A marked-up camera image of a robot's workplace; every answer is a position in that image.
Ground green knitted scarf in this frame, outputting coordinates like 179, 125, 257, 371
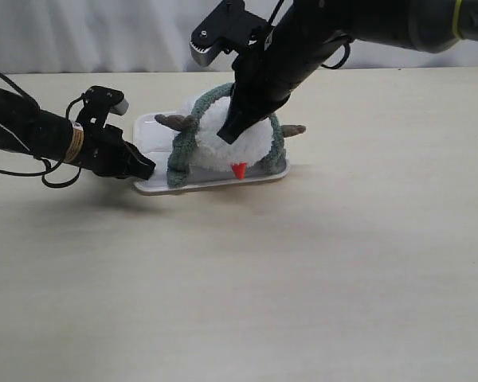
166, 81, 290, 190

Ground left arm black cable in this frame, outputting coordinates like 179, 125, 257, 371
0, 68, 88, 188

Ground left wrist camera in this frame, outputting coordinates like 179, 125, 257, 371
84, 85, 129, 116

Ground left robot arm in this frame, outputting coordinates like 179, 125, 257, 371
0, 85, 155, 180

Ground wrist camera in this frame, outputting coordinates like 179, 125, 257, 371
84, 85, 129, 116
190, 1, 272, 67

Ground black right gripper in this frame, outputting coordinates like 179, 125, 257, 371
217, 1, 350, 144

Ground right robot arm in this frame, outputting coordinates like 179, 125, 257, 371
217, 1, 478, 143

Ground white plastic tray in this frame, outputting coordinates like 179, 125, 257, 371
132, 113, 291, 196

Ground white curtain backdrop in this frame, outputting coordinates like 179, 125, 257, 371
0, 0, 478, 76

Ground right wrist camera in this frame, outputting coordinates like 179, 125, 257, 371
190, 1, 272, 67

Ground white plush snowman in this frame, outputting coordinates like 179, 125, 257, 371
154, 89, 307, 181

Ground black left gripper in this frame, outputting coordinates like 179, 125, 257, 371
69, 90, 156, 180

